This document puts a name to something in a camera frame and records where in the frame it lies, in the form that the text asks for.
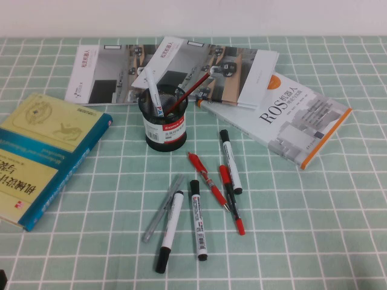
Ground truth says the grey silver pen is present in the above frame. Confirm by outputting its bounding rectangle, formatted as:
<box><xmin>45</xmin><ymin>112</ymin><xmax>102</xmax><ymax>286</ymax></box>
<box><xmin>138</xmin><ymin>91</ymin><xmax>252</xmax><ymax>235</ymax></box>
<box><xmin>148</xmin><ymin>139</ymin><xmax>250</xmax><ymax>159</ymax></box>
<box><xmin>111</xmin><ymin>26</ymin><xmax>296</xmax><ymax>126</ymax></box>
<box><xmin>141</xmin><ymin>174</ymin><xmax>185</xmax><ymax>243</ymax></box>

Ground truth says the black mesh pen holder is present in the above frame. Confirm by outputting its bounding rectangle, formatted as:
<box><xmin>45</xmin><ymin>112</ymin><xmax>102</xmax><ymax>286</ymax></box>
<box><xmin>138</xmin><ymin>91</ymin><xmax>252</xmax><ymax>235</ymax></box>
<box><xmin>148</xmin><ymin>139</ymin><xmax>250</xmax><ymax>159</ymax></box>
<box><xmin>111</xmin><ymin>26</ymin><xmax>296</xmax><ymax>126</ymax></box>
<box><xmin>138</xmin><ymin>83</ymin><xmax>189</xmax><ymax>153</ymax></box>

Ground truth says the red gel pen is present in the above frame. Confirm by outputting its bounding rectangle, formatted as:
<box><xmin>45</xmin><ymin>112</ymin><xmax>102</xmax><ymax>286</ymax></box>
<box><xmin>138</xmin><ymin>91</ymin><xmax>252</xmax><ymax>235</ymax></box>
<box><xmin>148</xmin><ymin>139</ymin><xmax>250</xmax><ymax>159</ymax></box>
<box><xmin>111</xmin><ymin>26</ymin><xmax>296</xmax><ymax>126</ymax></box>
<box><xmin>186</xmin><ymin>152</ymin><xmax>231</xmax><ymax>213</ymax></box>

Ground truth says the red and black double-ended pen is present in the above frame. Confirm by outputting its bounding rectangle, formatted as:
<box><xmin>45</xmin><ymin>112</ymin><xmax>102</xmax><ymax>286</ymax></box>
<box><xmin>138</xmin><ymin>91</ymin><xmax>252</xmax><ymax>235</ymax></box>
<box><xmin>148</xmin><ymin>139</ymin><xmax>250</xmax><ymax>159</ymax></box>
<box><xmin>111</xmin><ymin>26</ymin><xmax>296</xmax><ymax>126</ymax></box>
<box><xmin>218</xmin><ymin>164</ymin><xmax>246</xmax><ymax>236</ymax></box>

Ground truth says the white marker with black cap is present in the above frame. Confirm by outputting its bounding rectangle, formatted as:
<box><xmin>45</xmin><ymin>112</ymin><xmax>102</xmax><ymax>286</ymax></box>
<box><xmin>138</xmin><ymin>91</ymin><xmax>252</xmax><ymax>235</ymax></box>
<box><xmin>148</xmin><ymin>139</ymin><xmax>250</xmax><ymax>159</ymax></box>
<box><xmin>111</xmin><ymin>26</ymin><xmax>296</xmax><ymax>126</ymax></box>
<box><xmin>155</xmin><ymin>190</ymin><xmax>185</xmax><ymax>274</ymax></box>
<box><xmin>219</xmin><ymin>129</ymin><xmax>244</xmax><ymax>195</ymax></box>

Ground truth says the red pencil with white cap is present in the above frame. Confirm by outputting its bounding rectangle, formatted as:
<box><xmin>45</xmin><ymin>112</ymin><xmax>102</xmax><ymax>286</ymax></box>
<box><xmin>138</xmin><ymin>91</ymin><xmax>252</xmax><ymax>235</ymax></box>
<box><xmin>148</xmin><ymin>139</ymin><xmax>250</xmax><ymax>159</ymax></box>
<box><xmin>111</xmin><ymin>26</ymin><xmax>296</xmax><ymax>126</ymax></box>
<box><xmin>163</xmin><ymin>65</ymin><xmax>218</xmax><ymax>117</ymax></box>

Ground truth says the white barcode marker black cap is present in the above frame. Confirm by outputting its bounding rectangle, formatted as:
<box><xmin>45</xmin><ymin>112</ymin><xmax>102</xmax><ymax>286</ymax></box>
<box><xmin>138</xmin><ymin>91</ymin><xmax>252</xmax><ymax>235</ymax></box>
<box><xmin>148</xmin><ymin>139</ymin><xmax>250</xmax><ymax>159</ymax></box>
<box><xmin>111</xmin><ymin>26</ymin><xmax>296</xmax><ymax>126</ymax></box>
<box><xmin>189</xmin><ymin>179</ymin><xmax>209</xmax><ymax>262</ymax></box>

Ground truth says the white paint marker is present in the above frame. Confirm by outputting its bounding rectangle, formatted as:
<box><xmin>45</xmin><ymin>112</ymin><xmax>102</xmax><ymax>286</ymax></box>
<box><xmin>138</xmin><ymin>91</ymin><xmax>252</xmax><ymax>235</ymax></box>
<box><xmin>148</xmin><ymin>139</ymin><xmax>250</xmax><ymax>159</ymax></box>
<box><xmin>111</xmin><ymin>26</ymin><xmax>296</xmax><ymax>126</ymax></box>
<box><xmin>142</xmin><ymin>66</ymin><xmax>166</xmax><ymax>117</ymax></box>

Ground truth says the white booklet with office photo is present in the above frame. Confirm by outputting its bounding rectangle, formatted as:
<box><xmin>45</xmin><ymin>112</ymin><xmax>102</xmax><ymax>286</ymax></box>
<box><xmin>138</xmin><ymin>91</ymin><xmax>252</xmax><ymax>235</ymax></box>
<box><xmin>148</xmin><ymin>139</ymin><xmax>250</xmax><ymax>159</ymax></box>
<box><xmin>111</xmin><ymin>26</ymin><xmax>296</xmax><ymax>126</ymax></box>
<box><xmin>131</xmin><ymin>36</ymin><xmax>281</xmax><ymax>109</ymax></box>

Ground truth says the white ROS book orange edge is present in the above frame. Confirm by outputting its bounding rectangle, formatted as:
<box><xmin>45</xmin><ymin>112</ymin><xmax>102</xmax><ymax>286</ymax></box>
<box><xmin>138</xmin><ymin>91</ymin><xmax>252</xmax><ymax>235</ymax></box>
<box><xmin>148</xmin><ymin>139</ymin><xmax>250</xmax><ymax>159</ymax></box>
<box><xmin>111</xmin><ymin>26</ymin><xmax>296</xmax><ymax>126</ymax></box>
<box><xmin>196</xmin><ymin>72</ymin><xmax>353</xmax><ymax>170</ymax></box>

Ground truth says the white and grey booklet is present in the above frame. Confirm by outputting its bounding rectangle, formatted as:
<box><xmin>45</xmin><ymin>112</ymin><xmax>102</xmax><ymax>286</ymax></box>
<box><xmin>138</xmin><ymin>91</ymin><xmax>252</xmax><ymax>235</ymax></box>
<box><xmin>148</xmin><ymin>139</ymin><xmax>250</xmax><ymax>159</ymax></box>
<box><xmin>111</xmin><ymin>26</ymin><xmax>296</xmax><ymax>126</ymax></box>
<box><xmin>64</xmin><ymin>44</ymin><xmax>161</xmax><ymax>106</ymax></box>

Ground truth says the yellow and teal book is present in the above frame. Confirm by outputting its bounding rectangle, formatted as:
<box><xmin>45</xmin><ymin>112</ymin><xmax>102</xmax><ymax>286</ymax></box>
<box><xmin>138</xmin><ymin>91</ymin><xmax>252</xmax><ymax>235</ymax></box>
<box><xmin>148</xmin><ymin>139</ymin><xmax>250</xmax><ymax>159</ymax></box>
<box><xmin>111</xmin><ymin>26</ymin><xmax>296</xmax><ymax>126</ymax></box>
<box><xmin>0</xmin><ymin>92</ymin><xmax>114</xmax><ymax>233</ymax></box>

